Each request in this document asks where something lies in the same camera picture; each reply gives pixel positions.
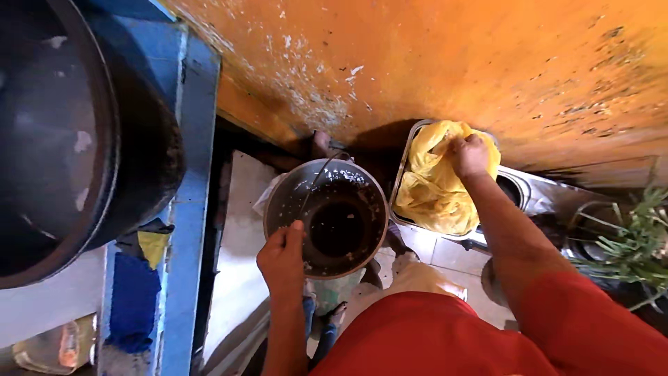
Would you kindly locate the person's left hand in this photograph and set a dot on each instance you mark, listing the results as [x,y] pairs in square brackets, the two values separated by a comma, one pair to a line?
[282,261]

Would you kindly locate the person's right hand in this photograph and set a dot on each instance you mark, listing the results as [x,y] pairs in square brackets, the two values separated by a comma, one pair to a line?
[474,156]

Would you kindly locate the person's left fingers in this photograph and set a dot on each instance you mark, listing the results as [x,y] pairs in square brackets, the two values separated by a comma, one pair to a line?
[273,242]

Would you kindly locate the person's left thumb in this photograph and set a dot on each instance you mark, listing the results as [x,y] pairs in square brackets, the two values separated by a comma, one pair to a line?
[295,234]

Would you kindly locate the person's right fingers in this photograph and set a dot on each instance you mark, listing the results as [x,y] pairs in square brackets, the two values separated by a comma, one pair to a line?
[460,145]

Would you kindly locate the yellow plastic bag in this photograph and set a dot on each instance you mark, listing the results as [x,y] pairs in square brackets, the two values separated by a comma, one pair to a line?
[433,193]

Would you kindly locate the person's left forearm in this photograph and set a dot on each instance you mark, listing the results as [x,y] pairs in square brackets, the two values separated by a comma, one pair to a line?
[287,329]

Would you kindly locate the person's right forearm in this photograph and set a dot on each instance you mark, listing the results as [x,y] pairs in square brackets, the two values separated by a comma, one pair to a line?
[506,230]

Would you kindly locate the white board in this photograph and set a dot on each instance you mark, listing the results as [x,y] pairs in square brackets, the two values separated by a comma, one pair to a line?
[240,250]

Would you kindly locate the rectangular metal tray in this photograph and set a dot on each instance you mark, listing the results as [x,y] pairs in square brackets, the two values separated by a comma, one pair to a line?
[401,180]

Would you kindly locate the metal gas stove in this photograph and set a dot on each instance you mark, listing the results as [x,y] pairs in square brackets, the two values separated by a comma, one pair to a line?
[537,190]

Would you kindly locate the blue painted stand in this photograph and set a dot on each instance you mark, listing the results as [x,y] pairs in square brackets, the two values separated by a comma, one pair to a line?
[190,156]

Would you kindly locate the yellow and black cloth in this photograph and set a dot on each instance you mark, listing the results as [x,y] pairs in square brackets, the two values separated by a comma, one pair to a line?
[153,247]

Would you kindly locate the dark blue cloth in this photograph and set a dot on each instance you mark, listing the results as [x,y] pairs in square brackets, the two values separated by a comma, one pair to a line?
[133,303]

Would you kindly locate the large black pot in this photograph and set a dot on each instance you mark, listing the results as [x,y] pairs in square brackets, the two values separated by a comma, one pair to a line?
[141,151]

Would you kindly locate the person's body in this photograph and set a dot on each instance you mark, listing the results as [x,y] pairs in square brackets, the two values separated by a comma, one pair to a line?
[433,339]

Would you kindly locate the bunch of green leafy stalks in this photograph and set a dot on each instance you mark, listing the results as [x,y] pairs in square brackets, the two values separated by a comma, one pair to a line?
[631,245]

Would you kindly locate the clear plastic bag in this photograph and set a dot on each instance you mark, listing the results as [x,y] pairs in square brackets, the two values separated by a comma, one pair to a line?
[52,347]

